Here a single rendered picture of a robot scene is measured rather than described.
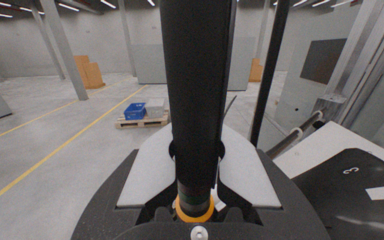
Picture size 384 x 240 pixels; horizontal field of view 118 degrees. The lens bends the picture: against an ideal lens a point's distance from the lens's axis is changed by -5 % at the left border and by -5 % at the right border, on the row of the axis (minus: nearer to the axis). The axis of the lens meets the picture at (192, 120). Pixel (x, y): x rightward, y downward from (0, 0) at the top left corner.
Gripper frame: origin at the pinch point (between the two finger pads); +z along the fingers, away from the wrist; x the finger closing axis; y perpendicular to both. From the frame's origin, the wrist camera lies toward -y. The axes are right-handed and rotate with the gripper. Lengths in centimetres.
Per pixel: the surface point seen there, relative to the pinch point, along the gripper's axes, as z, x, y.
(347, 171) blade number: 0.3, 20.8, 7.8
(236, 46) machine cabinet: 542, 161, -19
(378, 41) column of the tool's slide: 34, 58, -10
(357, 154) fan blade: 2.4, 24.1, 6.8
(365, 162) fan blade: 0.4, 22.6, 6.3
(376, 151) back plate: 9.9, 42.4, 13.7
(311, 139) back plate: 21.8, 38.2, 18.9
